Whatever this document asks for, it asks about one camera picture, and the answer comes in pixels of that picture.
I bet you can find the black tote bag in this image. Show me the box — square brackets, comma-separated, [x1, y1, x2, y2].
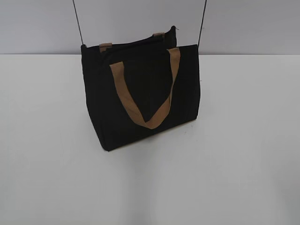
[81, 26, 201, 151]

